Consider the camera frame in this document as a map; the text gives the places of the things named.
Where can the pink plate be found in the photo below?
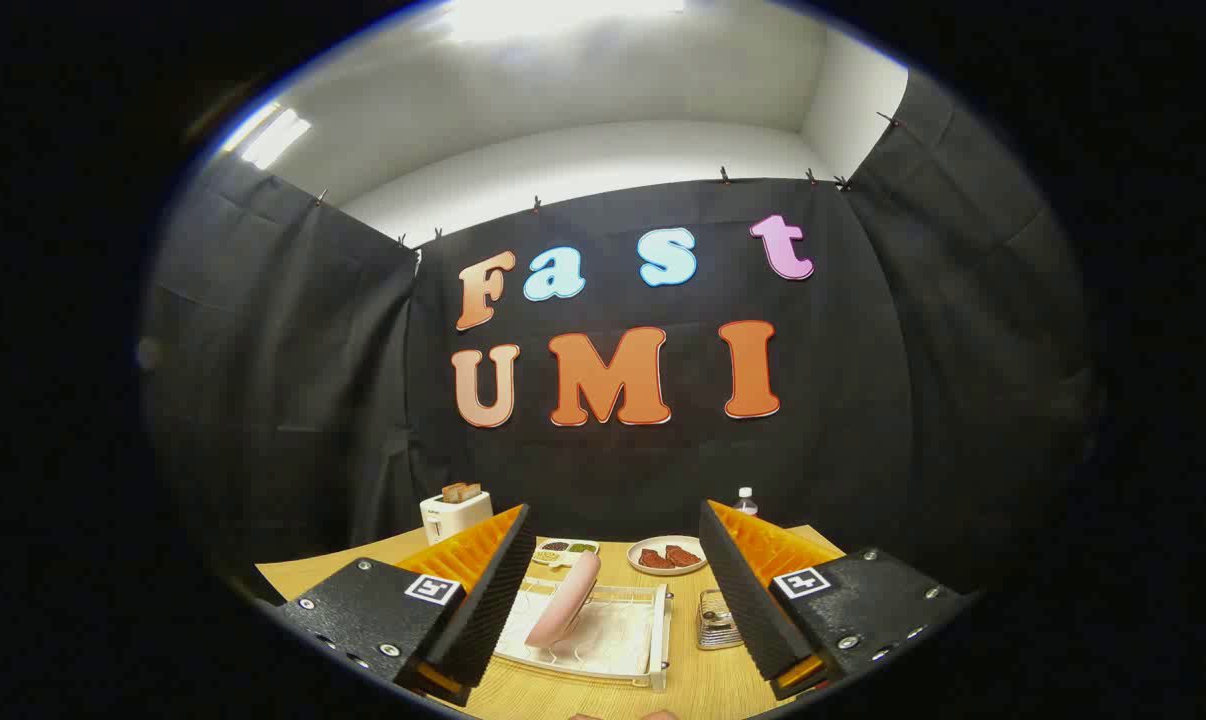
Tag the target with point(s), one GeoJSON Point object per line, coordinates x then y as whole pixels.
{"type": "Point", "coordinates": [566, 600]}

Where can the black backdrop cloth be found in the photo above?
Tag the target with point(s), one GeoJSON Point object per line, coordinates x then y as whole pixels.
{"type": "Point", "coordinates": [363, 400]}

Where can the red meat slices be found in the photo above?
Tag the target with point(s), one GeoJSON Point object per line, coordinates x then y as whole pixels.
{"type": "Point", "coordinates": [669, 557]}

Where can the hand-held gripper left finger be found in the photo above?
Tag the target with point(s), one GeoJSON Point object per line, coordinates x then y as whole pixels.
{"type": "Point", "coordinates": [488, 590]}

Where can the red label water bottle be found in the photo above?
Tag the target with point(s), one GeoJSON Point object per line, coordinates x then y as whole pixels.
{"type": "Point", "coordinates": [746, 503]}

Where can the ceiling light panel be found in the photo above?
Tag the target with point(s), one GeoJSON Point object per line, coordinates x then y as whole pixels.
{"type": "Point", "coordinates": [273, 138]}
{"type": "Point", "coordinates": [553, 15]}

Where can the white plate with meat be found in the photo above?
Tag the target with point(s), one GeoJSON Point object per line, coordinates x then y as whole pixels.
{"type": "Point", "coordinates": [668, 570]}

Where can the white dish rack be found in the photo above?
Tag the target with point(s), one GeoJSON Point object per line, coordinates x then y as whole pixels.
{"type": "Point", "coordinates": [623, 640]}

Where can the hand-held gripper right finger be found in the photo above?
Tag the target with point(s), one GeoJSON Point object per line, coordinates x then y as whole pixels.
{"type": "Point", "coordinates": [748, 600]}

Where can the white divided sauce tray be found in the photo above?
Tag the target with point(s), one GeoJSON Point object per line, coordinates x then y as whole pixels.
{"type": "Point", "coordinates": [566, 551]}

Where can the white toaster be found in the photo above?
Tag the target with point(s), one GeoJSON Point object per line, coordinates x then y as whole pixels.
{"type": "Point", "coordinates": [453, 518]}

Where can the brown toast slice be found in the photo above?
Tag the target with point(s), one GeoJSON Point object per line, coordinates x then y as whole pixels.
{"type": "Point", "coordinates": [460, 492]}

